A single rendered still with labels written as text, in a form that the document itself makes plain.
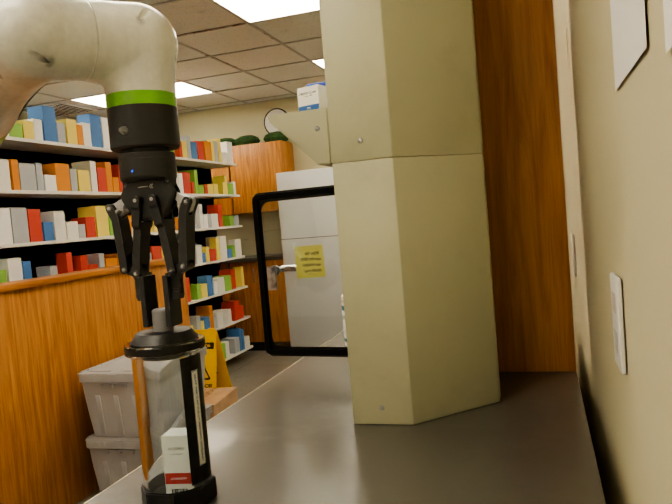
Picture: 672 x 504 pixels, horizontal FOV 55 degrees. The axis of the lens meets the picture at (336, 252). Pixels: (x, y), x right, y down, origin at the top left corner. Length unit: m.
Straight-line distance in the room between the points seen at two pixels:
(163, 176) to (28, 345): 2.53
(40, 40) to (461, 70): 0.73
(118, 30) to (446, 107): 0.60
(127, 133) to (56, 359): 2.68
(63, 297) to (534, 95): 2.65
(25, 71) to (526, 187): 1.02
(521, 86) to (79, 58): 0.95
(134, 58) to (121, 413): 2.68
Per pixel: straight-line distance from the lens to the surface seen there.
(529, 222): 1.48
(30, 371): 3.39
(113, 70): 0.90
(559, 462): 1.03
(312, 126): 1.18
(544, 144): 1.49
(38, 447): 3.47
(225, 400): 4.16
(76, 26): 0.88
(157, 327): 0.92
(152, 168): 0.89
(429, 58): 1.22
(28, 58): 0.87
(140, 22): 0.91
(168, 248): 0.90
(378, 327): 1.16
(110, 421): 3.49
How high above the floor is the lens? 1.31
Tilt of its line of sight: 3 degrees down
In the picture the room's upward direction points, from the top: 5 degrees counter-clockwise
